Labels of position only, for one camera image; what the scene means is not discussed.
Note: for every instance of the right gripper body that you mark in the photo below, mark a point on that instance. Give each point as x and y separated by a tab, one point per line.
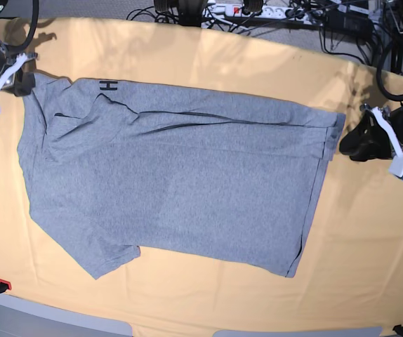
11	66

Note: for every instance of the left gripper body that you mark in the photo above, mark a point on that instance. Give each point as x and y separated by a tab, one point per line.
392	123

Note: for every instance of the grey t-shirt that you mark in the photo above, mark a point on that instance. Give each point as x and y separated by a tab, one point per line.
111	167

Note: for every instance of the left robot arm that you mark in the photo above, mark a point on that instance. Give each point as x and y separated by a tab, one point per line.
391	23

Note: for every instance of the black power adapter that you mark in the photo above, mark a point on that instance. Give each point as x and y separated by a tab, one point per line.
349	24

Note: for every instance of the white power strip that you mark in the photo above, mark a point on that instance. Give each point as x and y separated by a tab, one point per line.
235	14

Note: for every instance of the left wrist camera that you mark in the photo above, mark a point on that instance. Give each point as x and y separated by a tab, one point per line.
396	167

